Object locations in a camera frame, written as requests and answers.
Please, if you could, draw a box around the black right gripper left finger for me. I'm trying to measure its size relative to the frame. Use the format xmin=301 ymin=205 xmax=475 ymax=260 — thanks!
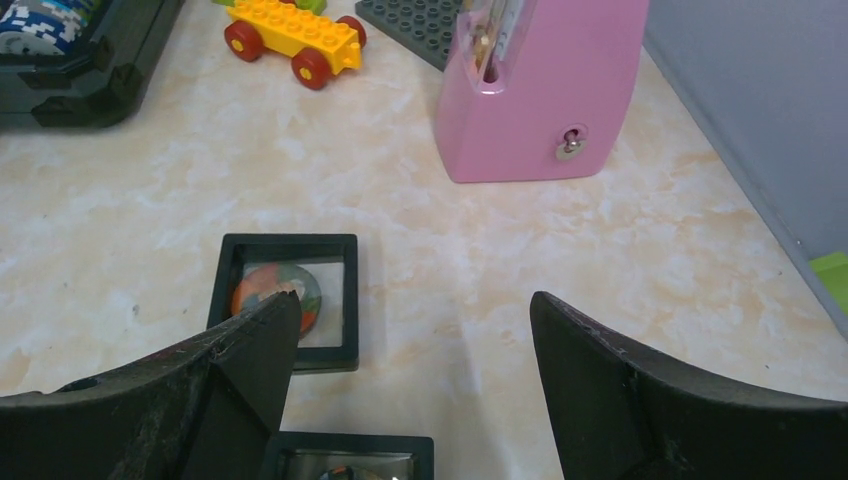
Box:
xmin=1 ymin=297 xmax=300 ymax=479

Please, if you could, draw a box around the yellow toy car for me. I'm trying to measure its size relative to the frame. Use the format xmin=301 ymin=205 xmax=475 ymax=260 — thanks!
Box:
xmin=224 ymin=0 xmax=367 ymax=90

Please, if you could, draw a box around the pink phone stand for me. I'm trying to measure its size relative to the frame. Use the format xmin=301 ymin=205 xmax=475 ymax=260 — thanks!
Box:
xmin=435 ymin=0 xmax=649 ymax=183

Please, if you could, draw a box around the black poker chip case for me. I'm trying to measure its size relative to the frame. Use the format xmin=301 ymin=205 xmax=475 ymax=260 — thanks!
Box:
xmin=1 ymin=1 xmax=183 ymax=130

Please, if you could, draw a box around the dark grey baseplate right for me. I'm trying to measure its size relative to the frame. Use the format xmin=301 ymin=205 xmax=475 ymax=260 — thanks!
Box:
xmin=355 ymin=0 xmax=462 ymax=71

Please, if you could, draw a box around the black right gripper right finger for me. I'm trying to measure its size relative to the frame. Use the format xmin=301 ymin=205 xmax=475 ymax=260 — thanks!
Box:
xmin=529 ymin=291 xmax=847 ymax=479

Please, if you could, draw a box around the black square frame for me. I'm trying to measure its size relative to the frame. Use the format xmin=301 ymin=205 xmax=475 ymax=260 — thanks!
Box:
xmin=258 ymin=432 xmax=435 ymax=480
xmin=206 ymin=233 xmax=360 ymax=374

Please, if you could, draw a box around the colourful round enamel brooch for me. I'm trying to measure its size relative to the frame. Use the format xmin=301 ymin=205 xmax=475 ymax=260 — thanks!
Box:
xmin=231 ymin=262 xmax=323 ymax=339

